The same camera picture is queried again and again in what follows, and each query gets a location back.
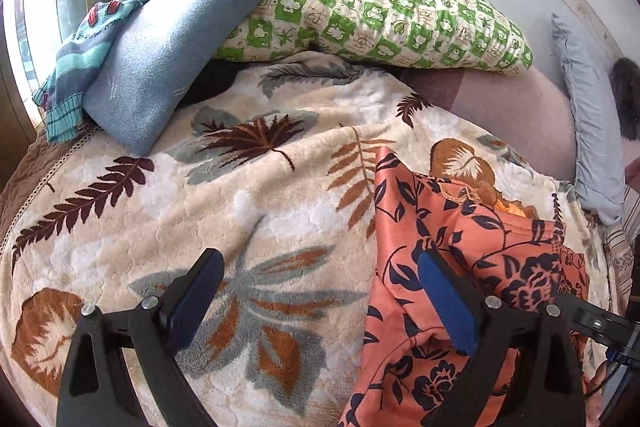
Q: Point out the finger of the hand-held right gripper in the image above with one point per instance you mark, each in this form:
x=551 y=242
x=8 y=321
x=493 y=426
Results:
x=595 y=318
x=616 y=355

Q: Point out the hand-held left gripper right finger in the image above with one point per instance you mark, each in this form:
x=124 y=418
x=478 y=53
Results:
x=450 y=302

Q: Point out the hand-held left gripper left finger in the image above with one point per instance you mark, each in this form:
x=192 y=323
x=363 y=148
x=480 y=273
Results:
x=192 y=297

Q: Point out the orange floral garment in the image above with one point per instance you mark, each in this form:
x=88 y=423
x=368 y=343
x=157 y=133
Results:
x=490 y=252

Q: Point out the striped floral bedding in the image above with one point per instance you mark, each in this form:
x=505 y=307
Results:
x=622 y=247

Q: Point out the leaf-print fleece blanket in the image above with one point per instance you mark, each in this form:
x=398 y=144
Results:
x=280 y=207

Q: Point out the mauve quilted bed sheet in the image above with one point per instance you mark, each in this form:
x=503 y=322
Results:
x=515 y=117

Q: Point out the light blue pillow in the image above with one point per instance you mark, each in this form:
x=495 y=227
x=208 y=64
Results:
x=590 y=117

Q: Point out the brown quilted bed cover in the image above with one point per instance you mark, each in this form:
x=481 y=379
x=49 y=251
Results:
x=30 y=177

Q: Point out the dark cloth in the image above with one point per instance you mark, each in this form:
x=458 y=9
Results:
x=210 y=84

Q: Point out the dark fur item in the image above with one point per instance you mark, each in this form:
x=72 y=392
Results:
x=627 y=92

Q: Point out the blue towel pillow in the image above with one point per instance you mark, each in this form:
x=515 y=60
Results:
x=160 y=52

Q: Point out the teal striped knit sweater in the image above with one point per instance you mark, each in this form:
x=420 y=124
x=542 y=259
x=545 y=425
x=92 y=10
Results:
x=82 y=52

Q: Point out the green checked pillow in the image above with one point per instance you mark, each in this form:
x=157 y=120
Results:
x=380 y=12

